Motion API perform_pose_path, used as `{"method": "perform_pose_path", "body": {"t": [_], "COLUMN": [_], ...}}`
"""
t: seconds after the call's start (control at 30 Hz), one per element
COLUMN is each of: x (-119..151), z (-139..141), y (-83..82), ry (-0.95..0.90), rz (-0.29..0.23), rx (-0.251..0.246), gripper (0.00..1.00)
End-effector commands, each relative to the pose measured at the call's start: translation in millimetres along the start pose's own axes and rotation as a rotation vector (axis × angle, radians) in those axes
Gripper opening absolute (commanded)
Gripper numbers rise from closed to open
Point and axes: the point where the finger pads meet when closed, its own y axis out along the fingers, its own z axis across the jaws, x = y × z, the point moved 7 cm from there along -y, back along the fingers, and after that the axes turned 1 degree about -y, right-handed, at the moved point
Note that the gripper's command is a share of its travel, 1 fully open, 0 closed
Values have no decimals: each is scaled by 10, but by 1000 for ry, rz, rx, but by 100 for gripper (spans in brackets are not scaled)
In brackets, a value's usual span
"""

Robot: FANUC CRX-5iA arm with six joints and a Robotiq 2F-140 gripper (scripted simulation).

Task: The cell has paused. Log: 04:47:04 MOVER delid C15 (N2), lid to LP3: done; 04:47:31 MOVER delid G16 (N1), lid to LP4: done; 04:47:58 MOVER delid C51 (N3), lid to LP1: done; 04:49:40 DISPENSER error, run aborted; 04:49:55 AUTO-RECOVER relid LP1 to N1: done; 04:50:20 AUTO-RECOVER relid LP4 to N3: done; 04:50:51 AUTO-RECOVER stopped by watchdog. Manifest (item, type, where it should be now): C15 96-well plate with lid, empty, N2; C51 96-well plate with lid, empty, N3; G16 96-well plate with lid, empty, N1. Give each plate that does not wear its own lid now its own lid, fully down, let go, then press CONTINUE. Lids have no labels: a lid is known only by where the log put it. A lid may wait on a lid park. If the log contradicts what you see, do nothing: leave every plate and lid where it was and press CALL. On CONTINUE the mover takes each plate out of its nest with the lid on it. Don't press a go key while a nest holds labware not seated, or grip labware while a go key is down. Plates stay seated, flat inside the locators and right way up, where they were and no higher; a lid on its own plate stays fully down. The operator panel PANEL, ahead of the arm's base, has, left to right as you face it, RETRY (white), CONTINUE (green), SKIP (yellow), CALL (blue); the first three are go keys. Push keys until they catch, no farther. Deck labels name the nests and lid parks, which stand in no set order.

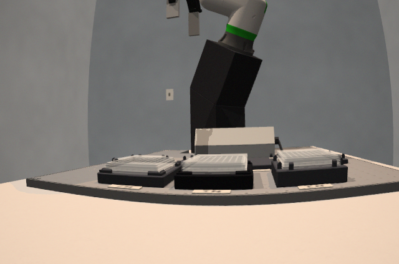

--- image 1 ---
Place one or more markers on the white button panel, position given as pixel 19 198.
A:
pixel 257 142

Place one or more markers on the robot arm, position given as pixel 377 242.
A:
pixel 245 19

